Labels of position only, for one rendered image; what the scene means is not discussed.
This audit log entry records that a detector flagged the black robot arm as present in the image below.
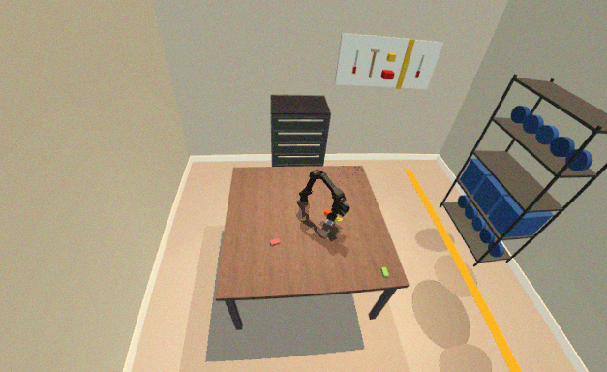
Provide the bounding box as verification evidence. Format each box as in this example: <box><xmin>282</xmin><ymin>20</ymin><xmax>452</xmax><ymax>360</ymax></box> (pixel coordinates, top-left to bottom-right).
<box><xmin>299</xmin><ymin>170</ymin><xmax>350</xmax><ymax>217</ymax></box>

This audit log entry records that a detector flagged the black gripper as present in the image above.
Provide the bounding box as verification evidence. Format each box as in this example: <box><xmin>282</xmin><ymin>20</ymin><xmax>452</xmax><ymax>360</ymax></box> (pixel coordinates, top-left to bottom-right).
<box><xmin>327</xmin><ymin>204</ymin><xmax>340</xmax><ymax>222</ymax></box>

